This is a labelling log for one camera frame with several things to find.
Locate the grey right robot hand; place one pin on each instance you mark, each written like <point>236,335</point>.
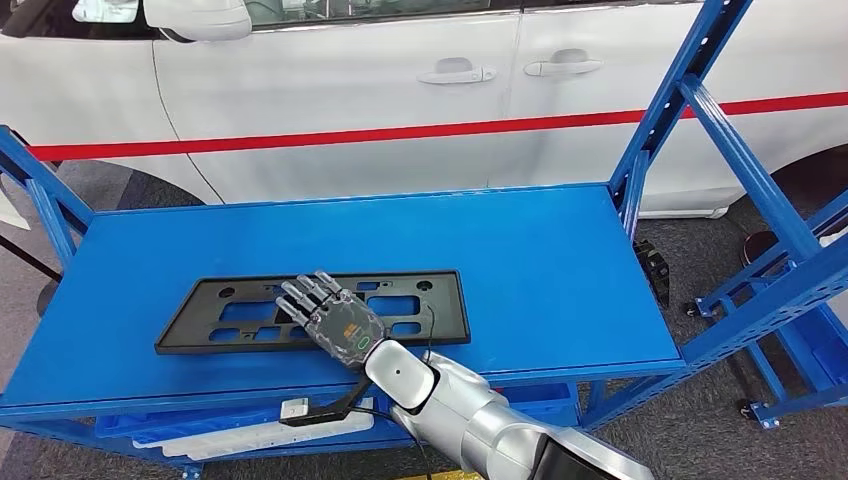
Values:
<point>344,328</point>

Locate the black plastic panel part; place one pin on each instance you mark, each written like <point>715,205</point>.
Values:
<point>192,324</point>

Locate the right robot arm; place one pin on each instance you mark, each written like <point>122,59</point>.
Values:
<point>464,411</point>

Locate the blue metal shelf rack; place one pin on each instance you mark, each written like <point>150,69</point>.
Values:
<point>802,358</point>
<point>530,265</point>

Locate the long red barrier belt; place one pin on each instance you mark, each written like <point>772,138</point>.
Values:
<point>397,132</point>

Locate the white car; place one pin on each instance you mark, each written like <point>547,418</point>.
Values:
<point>331,99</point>

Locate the black ribbed block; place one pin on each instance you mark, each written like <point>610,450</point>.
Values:
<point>652,272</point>

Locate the dark round base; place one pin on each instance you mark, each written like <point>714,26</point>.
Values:
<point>762,248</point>

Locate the black camera bracket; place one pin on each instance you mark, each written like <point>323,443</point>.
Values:
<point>338,407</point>

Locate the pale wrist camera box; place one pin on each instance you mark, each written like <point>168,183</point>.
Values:
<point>295,409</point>

